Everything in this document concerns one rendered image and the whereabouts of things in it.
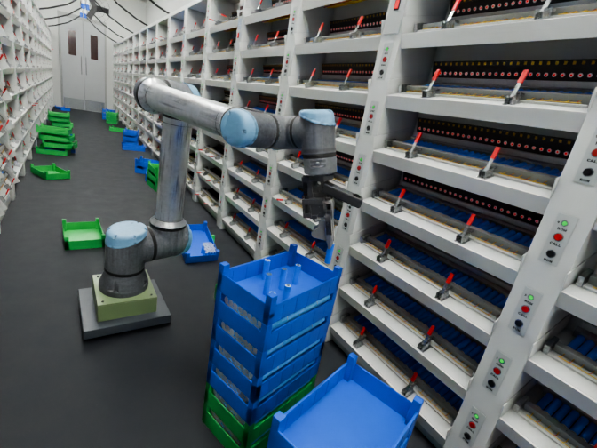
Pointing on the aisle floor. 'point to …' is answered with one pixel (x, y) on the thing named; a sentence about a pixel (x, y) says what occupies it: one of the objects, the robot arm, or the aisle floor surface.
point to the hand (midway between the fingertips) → (331, 243)
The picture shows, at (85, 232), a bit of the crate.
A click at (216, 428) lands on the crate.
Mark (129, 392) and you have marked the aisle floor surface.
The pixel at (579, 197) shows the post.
